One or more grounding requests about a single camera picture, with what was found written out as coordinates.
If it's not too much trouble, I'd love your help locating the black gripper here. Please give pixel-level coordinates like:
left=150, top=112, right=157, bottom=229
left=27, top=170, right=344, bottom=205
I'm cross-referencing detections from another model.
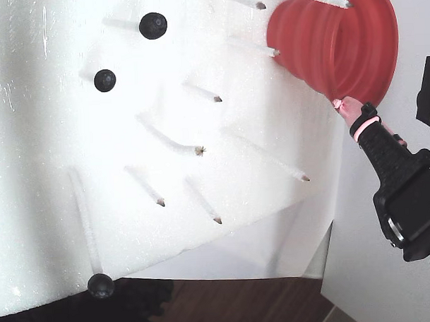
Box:
left=332, top=93, right=430, bottom=266

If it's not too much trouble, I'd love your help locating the red collapsible cup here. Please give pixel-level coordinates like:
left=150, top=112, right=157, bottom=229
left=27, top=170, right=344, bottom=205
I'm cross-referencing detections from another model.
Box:
left=265, top=0, right=401, bottom=112

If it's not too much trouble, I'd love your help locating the dark blueberry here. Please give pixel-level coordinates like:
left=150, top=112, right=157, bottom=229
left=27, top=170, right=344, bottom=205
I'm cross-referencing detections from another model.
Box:
left=93, top=68, right=117, bottom=93
left=86, top=273, right=116, bottom=300
left=138, top=11, right=169, bottom=41

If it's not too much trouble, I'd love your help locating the white foam board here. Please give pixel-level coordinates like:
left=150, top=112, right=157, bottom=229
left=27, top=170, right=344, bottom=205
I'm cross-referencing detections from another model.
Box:
left=0, top=0, right=350, bottom=320

